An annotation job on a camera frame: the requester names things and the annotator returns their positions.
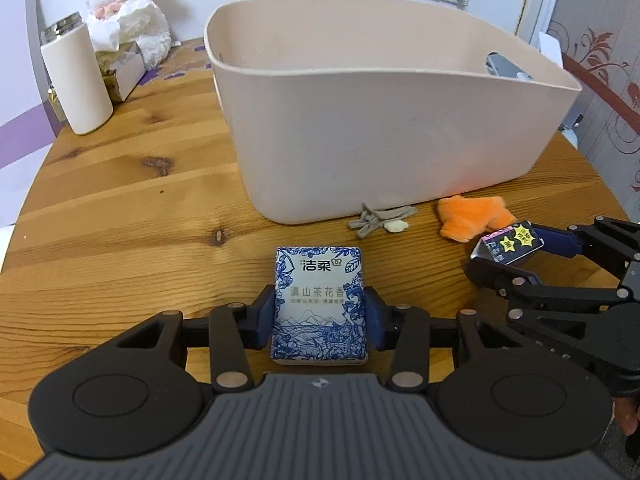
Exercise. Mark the white thermos cup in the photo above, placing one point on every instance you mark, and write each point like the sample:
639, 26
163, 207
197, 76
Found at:
77, 82

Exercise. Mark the beige plastic storage bin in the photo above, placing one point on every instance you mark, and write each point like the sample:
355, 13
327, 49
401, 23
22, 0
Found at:
375, 130

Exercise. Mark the purple floral cloth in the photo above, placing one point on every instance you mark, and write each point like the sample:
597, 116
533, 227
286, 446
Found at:
180, 57

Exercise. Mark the small packet with yellow stars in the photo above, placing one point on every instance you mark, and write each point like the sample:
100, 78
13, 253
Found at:
510, 244

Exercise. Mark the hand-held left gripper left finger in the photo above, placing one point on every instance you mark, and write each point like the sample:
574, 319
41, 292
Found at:
262, 317

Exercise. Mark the gold white tissue box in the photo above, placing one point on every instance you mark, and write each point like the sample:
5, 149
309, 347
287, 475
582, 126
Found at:
122, 67

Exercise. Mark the blue white tissue pack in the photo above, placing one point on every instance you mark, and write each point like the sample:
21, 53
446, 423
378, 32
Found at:
317, 305

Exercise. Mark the brown wooden headboard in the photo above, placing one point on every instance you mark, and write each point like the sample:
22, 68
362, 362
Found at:
607, 92

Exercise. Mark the white plush rabbit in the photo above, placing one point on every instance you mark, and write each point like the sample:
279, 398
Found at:
130, 10

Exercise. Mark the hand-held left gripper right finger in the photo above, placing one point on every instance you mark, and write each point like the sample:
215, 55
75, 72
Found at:
375, 317

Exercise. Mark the person's right hand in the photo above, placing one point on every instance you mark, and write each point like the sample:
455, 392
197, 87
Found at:
627, 415

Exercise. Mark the grey object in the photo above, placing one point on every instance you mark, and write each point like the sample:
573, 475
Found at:
507, 66

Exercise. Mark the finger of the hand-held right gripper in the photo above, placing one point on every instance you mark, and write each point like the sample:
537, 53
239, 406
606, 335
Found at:
515, 285
557, 242

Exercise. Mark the white card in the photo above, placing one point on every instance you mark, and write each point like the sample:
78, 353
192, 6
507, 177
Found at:
551, 47

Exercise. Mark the orange plush toy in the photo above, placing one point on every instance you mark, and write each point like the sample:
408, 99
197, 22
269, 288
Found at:
470, 217

